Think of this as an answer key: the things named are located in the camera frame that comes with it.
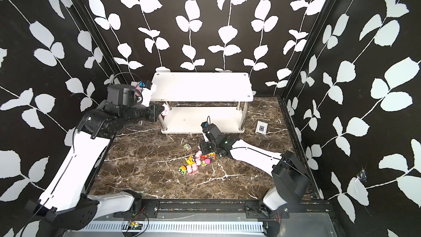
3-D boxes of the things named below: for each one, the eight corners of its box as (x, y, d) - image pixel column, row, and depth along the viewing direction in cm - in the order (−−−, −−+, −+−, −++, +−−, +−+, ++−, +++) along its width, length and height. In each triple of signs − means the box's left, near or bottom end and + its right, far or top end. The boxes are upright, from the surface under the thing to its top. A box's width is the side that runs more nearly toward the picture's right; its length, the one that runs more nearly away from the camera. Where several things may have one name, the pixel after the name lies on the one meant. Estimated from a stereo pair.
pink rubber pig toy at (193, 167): (189, 175, 85) (188, 174, 84) (185, 168, 88) (184, 166, 86) (203, 166, 89) (203, 165, 87) (199, 159, 91) (199, 158, 89)
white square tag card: (254, 132, 104) (255, 130, 102) (256, 122, 109) (257, 120, 107) (265, 135, 102) (266, 133, 100) (267, 125, 107) (268, 123, 106)
